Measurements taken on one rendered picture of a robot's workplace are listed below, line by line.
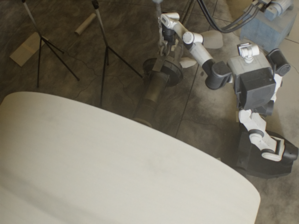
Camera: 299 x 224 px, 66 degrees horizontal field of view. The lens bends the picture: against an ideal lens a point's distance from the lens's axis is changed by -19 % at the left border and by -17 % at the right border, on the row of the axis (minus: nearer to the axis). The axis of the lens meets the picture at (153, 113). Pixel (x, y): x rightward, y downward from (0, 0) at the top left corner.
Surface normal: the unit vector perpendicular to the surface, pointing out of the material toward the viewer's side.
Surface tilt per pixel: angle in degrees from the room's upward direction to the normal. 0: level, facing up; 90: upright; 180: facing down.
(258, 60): 9
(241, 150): 0
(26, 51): 0
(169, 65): 27
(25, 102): 15
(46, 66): 0
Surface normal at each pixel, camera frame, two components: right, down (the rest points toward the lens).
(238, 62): -0.22, -0.51
